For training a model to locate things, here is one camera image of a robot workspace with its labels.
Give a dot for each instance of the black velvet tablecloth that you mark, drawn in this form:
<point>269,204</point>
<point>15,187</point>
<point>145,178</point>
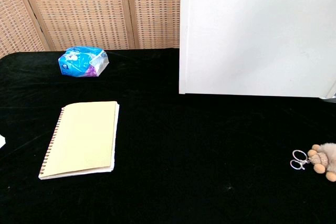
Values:
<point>183,155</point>

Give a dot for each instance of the yellow spiral notebook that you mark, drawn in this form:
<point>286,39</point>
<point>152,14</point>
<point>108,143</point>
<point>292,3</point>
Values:
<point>84,137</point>

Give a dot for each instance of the blue tissue pack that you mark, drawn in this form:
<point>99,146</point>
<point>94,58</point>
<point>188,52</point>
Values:
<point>78,62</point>

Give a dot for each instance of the woven bamboo folding screen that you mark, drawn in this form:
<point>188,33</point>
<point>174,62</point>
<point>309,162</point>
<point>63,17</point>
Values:
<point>84,9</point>

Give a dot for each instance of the white paper piece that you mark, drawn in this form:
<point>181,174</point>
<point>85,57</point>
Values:
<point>1,140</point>

